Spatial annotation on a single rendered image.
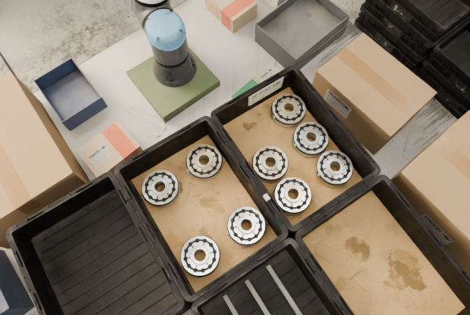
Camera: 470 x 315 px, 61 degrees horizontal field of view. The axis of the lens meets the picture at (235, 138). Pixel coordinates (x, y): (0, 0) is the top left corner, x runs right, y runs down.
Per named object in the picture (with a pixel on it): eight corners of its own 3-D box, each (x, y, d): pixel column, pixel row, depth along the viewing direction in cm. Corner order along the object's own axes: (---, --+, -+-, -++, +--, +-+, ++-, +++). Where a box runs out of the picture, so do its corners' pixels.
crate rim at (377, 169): (208, 116, 115) (208, 113, 113) (293, 67, 121) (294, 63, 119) (290, 236, 102) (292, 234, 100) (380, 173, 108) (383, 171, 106)
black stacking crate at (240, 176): (124, 181, 118) (112, 169, 107) (210, 130, 124) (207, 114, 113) (193, 304, 105) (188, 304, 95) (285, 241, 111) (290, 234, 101)
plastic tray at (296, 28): (294, 68, 139) (296, 59, 134) (254, 32, 145) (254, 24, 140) (346, 24, 146) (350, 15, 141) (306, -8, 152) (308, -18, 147)
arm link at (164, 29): (160, 71, 129) (152, 43, 117) (145, 41, 135) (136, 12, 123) (194, 57, 132) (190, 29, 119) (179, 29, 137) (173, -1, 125)
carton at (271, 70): (233, 125, 137) (232, 117, 131) (220, 113, 138) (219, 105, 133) (282, 82, 143) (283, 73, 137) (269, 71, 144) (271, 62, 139)
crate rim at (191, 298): (113, 171, 109) (111, 169, 107) (208, 116, 115) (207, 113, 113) (189, 305, 96) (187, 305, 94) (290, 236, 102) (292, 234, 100)
